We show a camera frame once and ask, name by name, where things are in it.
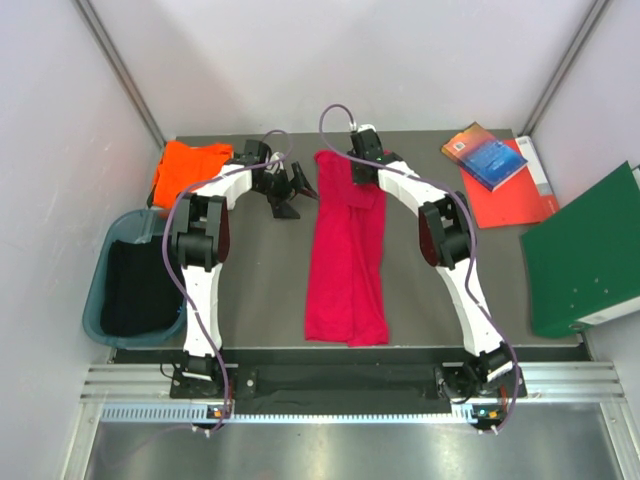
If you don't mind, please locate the black garment in basin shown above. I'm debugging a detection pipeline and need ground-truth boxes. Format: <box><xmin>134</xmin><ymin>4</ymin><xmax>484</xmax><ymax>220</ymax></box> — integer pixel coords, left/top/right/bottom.
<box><xmin>100</xmin><ymin>235</ymin><xmax>183</xmax><ymax>338</ymax></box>

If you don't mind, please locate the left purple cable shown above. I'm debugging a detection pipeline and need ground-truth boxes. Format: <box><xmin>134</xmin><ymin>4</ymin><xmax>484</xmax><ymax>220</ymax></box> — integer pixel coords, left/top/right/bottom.
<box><xmin>162</xmin><ymin>129</ymin><xmax>294</xmax><ymax>437</ymax></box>

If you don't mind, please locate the green ring binder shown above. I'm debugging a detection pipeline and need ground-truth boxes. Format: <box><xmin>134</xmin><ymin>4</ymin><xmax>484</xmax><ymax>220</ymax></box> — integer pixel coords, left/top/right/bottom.
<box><xmin>521</xmin><ymin>162</ymin><xmax>639</xmax><ymax>338</ymax></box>

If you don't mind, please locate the grey slotted cable duct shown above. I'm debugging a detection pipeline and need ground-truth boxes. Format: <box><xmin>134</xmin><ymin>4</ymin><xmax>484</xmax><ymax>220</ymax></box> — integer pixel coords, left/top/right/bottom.
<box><xmin>101</xmin><ymin>403</ymin><xmax>500</xmax><ymax>425</ymax></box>

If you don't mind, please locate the aluminium frame rail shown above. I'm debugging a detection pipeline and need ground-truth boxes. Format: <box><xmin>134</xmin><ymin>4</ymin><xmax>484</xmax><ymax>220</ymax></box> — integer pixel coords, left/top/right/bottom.
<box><xmin>60</xmin><ymin>361</ymin><xmax>639</xmax><ymax>479</ymax></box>

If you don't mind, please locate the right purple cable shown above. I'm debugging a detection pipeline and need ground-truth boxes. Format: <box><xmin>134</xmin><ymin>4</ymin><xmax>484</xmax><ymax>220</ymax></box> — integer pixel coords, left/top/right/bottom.
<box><xmin>318</xmin><ymin>103</ymin><xmax>521</xmax><ymax>435</ymax></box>

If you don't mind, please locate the blue orange book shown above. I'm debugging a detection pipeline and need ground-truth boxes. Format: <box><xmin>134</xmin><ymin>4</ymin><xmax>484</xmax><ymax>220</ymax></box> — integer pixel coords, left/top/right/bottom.
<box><xmin>441</xmin><ymin>122</ymin><xmax>527</xmax><ymax>192</ymax></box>

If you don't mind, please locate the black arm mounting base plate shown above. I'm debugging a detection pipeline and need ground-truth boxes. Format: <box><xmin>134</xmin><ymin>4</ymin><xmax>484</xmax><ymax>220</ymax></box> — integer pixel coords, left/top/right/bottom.
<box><xmin>170</xmin><ymin>347</ymin><xmax>526</xmax><ymax>417</ymax></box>

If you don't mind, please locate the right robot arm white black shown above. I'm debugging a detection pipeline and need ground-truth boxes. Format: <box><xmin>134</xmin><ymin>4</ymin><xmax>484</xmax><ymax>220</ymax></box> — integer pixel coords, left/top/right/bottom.
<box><xmin>347</xmin><ymin>150</ymin><xmax>521</xmax><ymax>399</ymax></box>

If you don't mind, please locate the teal plastic basin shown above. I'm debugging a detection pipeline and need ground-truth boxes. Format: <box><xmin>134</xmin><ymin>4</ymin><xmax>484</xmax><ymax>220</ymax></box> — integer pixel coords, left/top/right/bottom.
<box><xmin>82</xmin><ymin>209</ymin><xmax>187</xmax><ymax>349</ymax></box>

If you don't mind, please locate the folded orange t shirt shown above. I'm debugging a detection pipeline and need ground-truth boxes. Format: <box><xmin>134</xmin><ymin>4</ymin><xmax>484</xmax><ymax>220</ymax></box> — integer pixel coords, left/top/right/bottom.
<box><xmin>147</xmin><ymin>140</ymin><xmax>234</xmax><ymax>209</ymax></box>

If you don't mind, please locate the purple cable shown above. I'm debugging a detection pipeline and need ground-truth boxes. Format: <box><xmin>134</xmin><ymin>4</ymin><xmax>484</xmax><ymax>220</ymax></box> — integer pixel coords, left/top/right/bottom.
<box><xmin>162</xmin><ymin>129</ymin><xmax>294</xmax><ymax>437</ymax></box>
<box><xmin>318</xmin><ymin>103</ymin><xmax>521</xmax><ymax>435</ymax></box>

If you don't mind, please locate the red t shirt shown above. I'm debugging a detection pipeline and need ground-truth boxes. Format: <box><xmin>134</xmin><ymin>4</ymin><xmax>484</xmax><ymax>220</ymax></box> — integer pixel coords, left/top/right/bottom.
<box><xmin>304</xmin><ymin>150</ymin><xmax>390</xmax><ymax>347</ymax></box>

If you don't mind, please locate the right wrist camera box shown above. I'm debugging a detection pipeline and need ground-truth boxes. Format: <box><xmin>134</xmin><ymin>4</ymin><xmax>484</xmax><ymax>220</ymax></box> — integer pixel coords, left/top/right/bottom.
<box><xmin>350</xmin><ymin>124</ymin><xmax>384</xmax><ymax>161</ymax></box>

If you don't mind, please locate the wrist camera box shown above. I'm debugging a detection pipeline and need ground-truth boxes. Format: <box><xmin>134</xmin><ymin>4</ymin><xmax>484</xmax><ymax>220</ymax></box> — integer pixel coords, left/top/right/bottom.
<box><xmin>350</xmin><ymin>124</ymin><xmax>384</xmax><ymax>161</ymax></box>
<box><xmin>240</xmin><ymin>139</ymin><xmax>272</xmax><ymax>166</ymax></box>

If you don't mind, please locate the red book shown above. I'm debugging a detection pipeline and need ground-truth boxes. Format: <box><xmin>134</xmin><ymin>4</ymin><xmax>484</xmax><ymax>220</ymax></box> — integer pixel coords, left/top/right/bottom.
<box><xmin>460</xmin><ymin>136</ymin><xmax>559</xmax><ymax>229</ymax></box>

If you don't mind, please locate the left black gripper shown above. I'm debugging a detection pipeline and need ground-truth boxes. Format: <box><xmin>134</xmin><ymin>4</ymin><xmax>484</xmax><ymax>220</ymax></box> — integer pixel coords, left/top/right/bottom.
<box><xmin>252</xmin><ymin>161</ymin><xmax>318</xmax><ymax>218</ymax></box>

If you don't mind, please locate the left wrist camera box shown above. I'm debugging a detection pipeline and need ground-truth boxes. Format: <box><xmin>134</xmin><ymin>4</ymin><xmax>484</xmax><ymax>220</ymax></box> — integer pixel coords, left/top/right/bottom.
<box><xmin>240</xmin><ymin>139</ymin><xmax>272</xmax><ymax>166</ymax></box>

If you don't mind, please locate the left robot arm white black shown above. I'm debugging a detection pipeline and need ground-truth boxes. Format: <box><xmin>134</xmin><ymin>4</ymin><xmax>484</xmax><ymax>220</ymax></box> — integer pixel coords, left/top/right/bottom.
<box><xmin>169</xmin><ymin>152</ymin><xmax>319</xmax><ymax>400</ymax></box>

